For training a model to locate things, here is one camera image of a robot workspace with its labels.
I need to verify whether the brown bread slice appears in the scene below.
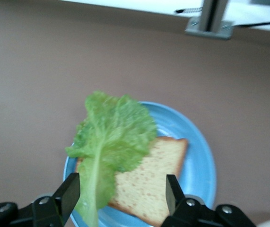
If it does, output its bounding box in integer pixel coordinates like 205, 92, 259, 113
75, 136, 189, 227

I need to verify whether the black braided cable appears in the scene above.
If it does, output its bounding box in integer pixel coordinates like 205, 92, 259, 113
174, 7, 203, 14

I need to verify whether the blue round plate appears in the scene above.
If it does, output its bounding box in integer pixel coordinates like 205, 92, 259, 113
63, 101, 217, 227

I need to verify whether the green lettuce leaf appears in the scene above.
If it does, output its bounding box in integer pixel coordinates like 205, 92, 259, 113
65, 90, 158, 227

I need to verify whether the grey metal table bracket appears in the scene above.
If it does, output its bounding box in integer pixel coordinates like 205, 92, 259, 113
184, 0, 235, 40

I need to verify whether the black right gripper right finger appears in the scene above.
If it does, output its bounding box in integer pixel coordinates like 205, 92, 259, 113
160, 174, 258, 227

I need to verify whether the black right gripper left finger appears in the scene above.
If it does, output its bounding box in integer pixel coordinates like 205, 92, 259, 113
0, 172, 81, 227

